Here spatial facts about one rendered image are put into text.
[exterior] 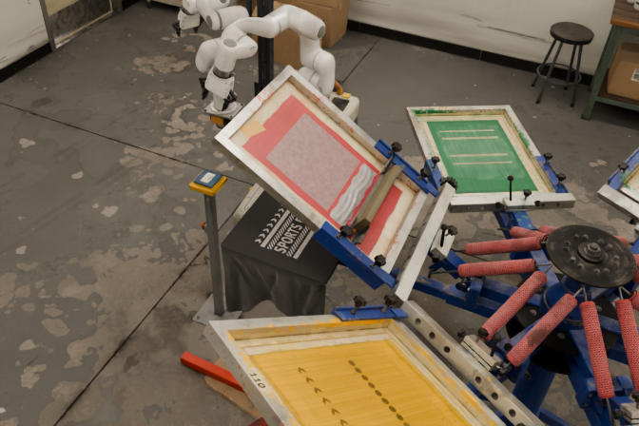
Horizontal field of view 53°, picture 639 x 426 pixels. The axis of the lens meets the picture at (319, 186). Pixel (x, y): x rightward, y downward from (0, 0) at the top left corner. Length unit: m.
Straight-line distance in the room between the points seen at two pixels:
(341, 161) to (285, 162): 0.27
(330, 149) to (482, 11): 3.80
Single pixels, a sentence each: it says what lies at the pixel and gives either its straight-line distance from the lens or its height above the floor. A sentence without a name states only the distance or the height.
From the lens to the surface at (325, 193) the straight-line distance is 2.39.
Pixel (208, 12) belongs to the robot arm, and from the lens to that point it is 2.76.
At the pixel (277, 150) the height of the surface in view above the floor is 1.43.
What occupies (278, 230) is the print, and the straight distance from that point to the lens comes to 2.74.
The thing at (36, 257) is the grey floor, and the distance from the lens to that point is 4.21.
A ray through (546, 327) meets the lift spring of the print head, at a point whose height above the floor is 1.19.
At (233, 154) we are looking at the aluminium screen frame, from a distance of 2.22.
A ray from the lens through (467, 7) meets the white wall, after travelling 6.15.
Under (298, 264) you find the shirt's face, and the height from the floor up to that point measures 0.95.
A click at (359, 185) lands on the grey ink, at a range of 2.51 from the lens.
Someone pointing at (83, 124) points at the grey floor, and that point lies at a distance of 5.28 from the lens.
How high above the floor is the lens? 2.83
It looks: 39 degrees down
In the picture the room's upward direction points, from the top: 3 degrees clockwise
